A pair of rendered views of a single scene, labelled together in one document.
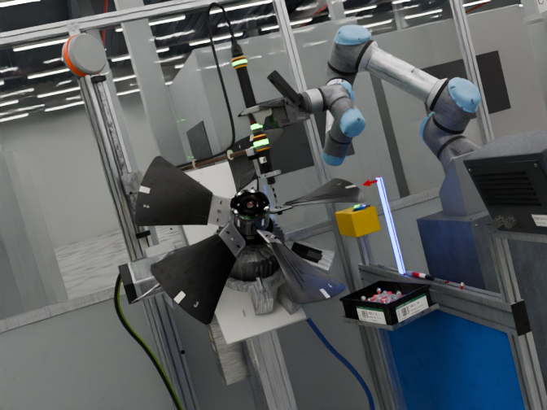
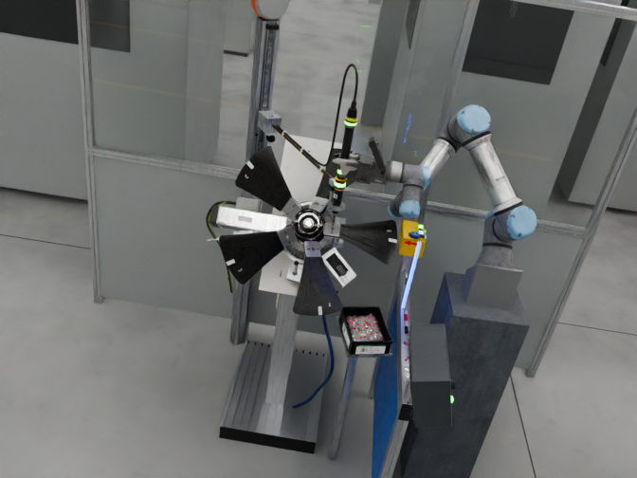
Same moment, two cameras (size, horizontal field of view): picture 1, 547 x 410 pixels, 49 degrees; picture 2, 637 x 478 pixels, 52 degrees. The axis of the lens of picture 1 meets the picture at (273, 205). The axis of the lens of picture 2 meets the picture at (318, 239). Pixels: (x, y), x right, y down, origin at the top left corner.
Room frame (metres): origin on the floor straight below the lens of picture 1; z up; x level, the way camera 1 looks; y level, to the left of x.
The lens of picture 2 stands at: (-0.30, -0.56, 2.50)
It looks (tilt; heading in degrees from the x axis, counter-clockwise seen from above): 32 degrees down; 16
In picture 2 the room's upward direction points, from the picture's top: 9 degrees clockwise
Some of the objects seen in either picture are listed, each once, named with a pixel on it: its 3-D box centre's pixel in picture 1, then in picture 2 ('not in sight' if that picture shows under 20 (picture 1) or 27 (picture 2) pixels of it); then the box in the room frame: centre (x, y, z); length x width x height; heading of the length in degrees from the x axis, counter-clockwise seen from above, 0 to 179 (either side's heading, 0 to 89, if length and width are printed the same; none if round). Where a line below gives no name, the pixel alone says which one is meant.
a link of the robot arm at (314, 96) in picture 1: (311, 102); (393, 171); (1.89, -0.20, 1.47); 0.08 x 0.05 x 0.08; 15
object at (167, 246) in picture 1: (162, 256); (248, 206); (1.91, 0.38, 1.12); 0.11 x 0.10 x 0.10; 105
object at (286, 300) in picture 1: (291, 296); not in sight; (1.83, 0.02, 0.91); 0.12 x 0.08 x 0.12; 15
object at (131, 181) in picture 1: (137, 181); (268, 120); (2.24, 0.47, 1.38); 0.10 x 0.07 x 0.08; 50
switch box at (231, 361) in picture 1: (226, 346); not in sight; (2.10, 0.29, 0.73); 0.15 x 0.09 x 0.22; 15
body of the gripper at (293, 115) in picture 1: (287, 110); (372, 170); (1.87, -0.12, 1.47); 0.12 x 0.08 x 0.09; 105
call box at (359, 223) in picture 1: (357, 222); (411, 239); (2.21, -0.28, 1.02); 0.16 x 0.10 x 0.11; 15
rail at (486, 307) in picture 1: (424, 290); (403, 330); (1.83, -0.39, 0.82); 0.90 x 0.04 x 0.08; 15
